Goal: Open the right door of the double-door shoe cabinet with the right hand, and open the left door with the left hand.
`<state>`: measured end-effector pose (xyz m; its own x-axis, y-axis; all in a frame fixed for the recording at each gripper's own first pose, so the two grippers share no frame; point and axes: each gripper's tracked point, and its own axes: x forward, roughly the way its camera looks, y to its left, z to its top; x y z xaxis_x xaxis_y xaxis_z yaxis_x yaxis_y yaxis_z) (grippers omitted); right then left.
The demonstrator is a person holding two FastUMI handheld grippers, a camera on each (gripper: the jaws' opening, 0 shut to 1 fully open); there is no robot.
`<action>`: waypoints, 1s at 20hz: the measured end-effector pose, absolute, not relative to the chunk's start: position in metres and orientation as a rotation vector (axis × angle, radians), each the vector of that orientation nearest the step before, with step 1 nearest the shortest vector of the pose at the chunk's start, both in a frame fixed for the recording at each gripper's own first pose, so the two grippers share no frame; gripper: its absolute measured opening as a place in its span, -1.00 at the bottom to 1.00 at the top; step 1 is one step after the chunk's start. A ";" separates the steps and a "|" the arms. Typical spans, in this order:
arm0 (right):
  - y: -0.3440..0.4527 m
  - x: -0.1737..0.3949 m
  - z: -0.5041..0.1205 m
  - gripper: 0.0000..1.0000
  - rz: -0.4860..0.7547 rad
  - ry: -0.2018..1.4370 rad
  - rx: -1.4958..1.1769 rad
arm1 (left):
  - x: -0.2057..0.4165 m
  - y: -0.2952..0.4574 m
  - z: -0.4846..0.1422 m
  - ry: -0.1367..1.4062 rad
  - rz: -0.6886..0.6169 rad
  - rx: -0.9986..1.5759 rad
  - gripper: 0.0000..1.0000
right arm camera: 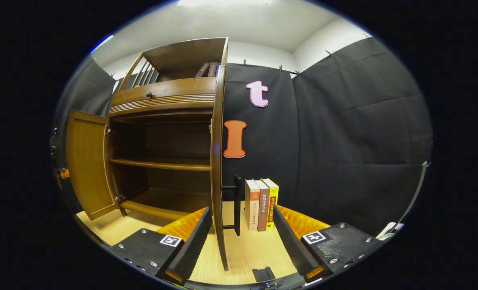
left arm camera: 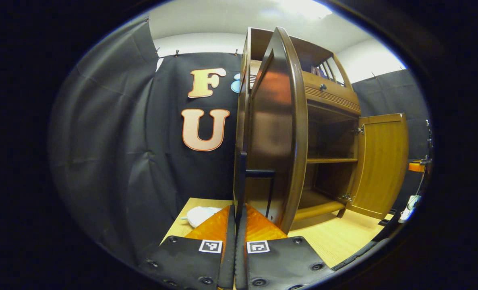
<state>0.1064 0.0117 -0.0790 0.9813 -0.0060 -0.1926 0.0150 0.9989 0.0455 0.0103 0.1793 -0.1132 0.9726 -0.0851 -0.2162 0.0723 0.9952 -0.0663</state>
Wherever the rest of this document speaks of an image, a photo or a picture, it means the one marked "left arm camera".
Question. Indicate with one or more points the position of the white plastic packet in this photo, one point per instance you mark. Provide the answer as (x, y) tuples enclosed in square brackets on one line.
[(200, 215)]

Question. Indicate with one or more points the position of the white power strip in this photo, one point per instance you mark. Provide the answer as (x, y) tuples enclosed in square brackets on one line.
[(410, 205)]

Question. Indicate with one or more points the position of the wooden double-door shoe cabinet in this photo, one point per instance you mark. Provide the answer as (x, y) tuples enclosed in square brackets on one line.
[(313, 50)]

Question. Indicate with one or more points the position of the blue book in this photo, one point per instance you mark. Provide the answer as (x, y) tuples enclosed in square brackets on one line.
[(323, 73)]

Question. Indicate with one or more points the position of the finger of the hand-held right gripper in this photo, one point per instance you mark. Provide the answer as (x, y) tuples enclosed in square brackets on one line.
[(416, 166)]

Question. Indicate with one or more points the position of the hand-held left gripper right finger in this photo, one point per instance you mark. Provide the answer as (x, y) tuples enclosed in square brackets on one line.
[(241, 262)]

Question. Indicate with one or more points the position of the black backdrop cloth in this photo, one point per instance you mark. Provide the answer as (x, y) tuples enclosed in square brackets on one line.
[(102, 141)]

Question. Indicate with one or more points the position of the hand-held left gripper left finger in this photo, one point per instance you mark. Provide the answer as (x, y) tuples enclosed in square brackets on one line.
[(227, 262)]

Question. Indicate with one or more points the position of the dark red book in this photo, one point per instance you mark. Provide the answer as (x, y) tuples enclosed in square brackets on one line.
[(316, 71)]

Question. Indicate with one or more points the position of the wooden cabinet door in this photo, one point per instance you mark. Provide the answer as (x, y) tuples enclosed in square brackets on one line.
[(279, 121), (379, 165)]

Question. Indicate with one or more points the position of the wooden drawer with black knob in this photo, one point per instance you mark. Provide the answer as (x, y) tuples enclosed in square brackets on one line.
[(337, 89)]

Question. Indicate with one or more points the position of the small black block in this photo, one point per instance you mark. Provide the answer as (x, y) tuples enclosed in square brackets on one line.
[(385, 222)]

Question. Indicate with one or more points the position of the large ceiling light panel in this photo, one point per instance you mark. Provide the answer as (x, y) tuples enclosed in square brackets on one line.
[(307, 8)]

